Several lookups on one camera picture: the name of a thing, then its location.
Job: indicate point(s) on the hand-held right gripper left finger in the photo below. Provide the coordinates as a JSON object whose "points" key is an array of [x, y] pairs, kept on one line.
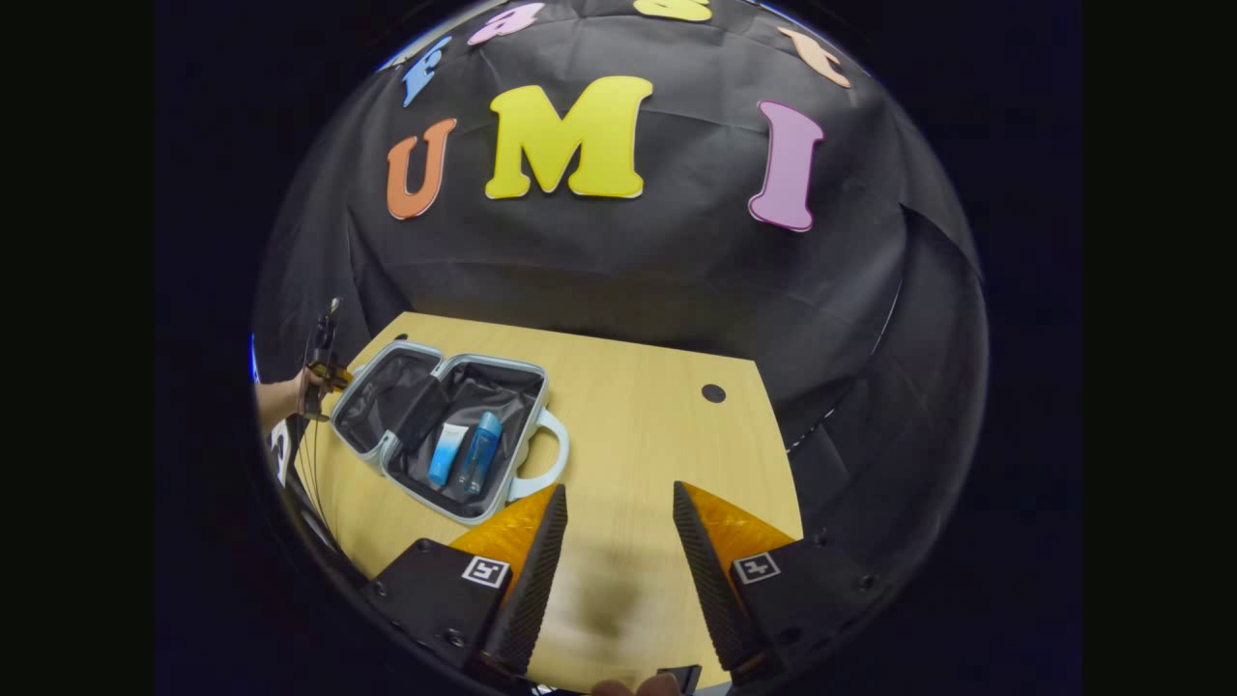
{"points": [[536, 580]]}

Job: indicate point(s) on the light blue suitcase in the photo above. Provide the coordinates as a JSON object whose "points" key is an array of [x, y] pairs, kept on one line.
{"points": [[503, 382]]}

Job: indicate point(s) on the white blue cream tube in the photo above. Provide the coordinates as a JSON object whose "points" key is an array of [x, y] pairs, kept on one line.
{"points": [[447, 454]]}

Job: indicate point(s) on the black backdrop cloth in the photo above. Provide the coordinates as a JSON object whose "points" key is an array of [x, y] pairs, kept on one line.
{"points": [[628, 261]]}

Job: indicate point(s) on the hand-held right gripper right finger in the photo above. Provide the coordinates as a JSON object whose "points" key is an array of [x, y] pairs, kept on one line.
{"points": [[715, 590]]}

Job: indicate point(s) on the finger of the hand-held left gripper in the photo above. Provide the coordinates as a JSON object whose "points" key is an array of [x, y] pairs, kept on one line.
{"points": [[329, 375]]}

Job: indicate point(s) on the shiny blue bottle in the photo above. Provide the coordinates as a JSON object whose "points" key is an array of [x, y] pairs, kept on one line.
{"points": [[480, 452]]}

